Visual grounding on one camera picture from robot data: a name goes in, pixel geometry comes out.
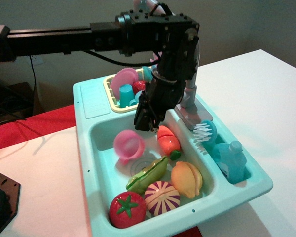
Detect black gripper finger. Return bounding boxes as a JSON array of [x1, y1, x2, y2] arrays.
[[134, 102, 163, 132]]

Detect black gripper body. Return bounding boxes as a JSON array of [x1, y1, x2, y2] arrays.
[[138, 70, 186, 119]]

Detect pink toy cup with handle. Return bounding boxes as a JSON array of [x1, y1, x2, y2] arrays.
[[113, 129, 145, 165]]

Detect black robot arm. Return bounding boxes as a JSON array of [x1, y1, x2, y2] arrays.
[[0, 11, 199, 131]]

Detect teal toy cup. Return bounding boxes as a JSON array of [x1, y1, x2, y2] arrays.
[[119, 84, 135, 108]]

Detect teal toy sink unit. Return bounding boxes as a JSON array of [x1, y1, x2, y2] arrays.
[[73, 76, 273, 237]]

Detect red toy strawberry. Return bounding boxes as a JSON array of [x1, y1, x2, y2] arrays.
[[132, 80, 146, 93]]

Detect blue toy plate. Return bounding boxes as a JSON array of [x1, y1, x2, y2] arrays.
[[142, 66, 153, 83]]

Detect orange toy carrot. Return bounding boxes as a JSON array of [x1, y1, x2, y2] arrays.
[[157, 125, 181, 161]]

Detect grey toy faucet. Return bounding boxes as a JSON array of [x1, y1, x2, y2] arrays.
[[133, 0, 214, 131]]

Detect pink toy fork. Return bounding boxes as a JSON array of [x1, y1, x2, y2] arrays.
[[150, 52, 162, 67]]

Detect yellow dish rack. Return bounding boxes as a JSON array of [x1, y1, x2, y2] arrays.
[[103, 67, 156, 113]]

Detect pink scalloped toy plate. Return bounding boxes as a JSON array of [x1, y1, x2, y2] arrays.
[[110, 68, 139, 100]]

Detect green toy pea pod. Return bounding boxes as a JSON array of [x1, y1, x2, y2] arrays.
[[126, 156, 169, 195]]

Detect teal dish brush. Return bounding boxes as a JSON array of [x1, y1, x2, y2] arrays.
[[193, 120, 218, 144]]

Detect yellow toy lemon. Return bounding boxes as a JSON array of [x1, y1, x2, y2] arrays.
[[171, 161, 203, 199]]

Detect purple striped toy onion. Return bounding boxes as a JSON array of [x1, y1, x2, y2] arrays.
[[144, 181, 181, 216]]

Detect red toy tomato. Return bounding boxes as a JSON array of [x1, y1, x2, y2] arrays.
[[109, 191, 147, 229]]

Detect blue toy soap bottle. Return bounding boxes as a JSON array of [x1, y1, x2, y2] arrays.
[[212, 141, 247, 184]]

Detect red cloth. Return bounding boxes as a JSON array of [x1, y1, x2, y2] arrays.
[[0, 105, 76, 149]]

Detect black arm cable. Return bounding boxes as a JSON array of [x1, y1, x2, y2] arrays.
[[85, 49, 160, 68]]

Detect white wall outlet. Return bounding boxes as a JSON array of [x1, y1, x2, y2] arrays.
[[29, 55, 44, 66]]

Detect black power cable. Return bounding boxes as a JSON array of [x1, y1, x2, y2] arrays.
[[0, 55, 44, 139]]

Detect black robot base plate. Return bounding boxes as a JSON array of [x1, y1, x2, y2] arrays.
[[0, 173, 21, 234]]

